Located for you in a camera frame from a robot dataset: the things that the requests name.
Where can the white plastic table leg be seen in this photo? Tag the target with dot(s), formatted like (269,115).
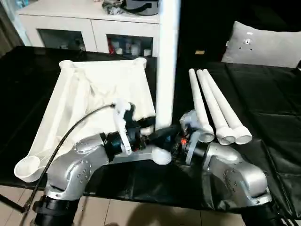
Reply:
(198,99)
(167,70)
(225,106)
(214,103)

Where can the white plastic table top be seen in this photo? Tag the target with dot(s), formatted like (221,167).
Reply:
(98,82)

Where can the small white jar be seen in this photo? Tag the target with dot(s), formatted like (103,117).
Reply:
(119,50)
(147,52)

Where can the small brown tag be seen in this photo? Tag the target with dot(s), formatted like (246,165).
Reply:
(200,52)

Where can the black table mat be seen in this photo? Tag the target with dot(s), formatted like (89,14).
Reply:
(258,106)

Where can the white glass-door cabinet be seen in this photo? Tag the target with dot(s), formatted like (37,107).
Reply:
(82,26)

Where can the grey pot on cabinet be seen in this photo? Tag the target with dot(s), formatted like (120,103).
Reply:
(141,5)

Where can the grey pillow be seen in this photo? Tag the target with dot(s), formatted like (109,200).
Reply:
(261,44)

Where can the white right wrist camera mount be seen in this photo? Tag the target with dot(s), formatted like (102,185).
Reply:
(190,122)

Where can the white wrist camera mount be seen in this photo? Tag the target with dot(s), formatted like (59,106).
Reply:
(190,122)
(122,117)

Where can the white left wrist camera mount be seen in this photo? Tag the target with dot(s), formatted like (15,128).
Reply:
(122,117)

